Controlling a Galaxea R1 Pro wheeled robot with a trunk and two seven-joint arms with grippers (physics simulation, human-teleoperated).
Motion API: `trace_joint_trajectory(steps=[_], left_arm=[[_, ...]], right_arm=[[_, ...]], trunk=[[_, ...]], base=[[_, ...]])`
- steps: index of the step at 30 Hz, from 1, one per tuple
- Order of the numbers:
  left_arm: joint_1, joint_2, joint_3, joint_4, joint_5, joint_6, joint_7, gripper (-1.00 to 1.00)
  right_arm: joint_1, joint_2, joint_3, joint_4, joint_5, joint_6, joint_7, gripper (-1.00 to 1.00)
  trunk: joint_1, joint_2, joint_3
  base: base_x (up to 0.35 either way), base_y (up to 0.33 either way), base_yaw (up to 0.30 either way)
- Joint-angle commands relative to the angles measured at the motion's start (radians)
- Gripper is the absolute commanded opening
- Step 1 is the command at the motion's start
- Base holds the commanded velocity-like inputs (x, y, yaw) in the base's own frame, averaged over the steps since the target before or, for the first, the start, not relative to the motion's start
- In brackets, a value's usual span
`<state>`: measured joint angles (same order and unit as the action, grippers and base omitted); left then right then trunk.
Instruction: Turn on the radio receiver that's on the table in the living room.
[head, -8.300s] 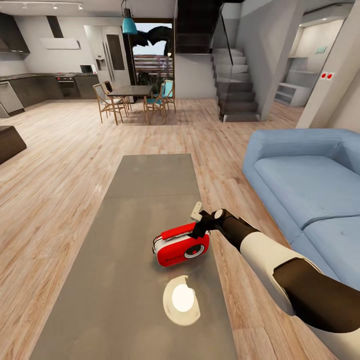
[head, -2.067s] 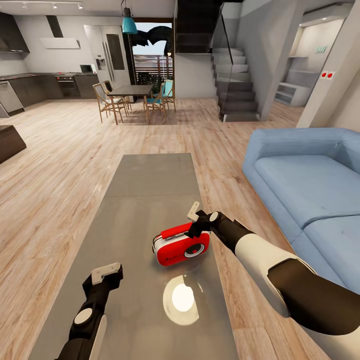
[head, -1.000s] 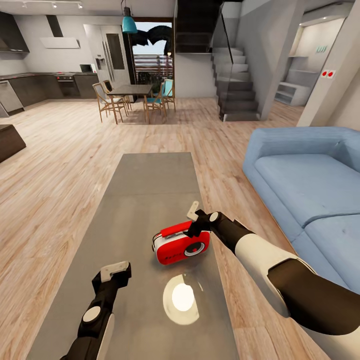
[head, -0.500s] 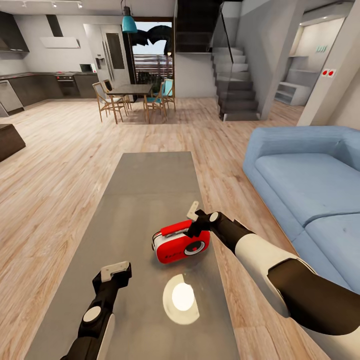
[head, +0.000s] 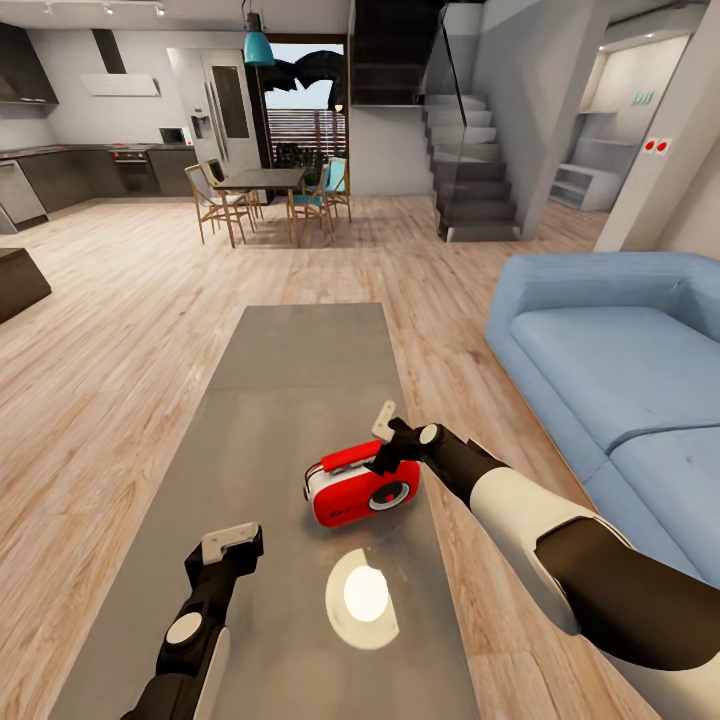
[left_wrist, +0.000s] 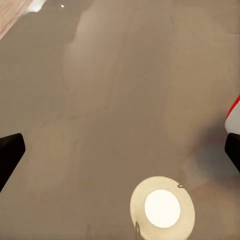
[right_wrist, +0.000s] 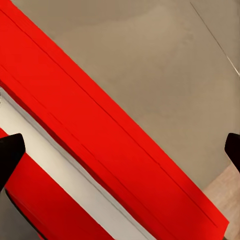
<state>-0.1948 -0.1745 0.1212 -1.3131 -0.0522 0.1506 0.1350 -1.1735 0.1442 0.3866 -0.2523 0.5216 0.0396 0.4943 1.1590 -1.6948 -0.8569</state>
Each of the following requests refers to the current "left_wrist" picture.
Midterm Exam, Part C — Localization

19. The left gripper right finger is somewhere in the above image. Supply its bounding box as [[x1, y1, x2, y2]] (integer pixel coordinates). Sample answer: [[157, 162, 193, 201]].
[[224, 132, 240, 172]]

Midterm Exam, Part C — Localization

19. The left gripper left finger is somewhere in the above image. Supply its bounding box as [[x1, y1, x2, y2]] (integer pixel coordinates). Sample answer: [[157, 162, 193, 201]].
[[0, 133, 26, 192]]

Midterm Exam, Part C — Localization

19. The radio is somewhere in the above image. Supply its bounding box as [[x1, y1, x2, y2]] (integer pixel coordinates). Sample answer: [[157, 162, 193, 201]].
[[225, 95, 240, 135]]

